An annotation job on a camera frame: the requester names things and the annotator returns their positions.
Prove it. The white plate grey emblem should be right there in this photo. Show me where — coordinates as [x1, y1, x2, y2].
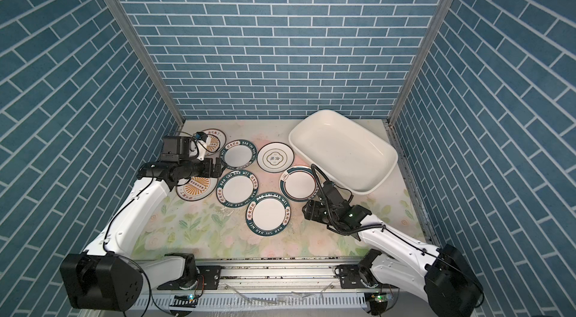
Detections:
[256, 142, 295, 174]

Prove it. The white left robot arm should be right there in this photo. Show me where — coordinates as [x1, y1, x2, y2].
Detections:
[59, 158, 225, 312]

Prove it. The aluminium corner post left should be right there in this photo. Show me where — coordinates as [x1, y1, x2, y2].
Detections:
[103, 0, 185, 129]

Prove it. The aluminium corner post right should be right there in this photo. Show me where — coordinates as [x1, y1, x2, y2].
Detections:
[388, 0, 454, 126]

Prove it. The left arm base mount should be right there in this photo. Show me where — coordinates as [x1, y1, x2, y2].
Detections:
[157, 253, 222, 291]

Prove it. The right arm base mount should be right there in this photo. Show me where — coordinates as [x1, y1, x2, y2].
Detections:
[334, 249, 383, 289]

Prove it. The white plastic bin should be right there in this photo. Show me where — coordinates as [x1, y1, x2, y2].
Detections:
[288, 110, 398, 195]

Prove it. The orange sunburst plate far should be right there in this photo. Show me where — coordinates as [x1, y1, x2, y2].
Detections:
[202, 129, 227, 156]

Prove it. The green red ring plate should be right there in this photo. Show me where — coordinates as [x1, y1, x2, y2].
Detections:
[279, 165, 319, 202]

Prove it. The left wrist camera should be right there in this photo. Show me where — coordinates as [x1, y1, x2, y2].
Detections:
[159, 135, 206, 162]

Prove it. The green rim plate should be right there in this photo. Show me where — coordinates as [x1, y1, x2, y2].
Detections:
[245, 192, 292, 237]
[216, 170, 259, 208]
[220, 139, 257, 170]

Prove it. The floral table mat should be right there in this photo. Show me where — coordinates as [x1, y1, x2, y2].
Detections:
[131, 120, 425, 260]

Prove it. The orange sunburst plate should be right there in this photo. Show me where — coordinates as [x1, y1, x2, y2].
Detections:
[202, 129, 227, 156]
[175, 177, 218, 201]

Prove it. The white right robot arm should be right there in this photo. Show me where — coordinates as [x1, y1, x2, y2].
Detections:
[302, 183, 485, 316]

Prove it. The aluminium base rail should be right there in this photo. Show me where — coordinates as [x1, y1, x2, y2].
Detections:
[130, 259, 406, 313]

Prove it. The aluminium corner post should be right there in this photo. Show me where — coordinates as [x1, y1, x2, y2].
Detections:
[388, 0, 454, 126]
[103, 0, 185, 129]

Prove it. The orange sunburst plate near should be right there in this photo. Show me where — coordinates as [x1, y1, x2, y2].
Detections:
[175, 177, 218, 201]

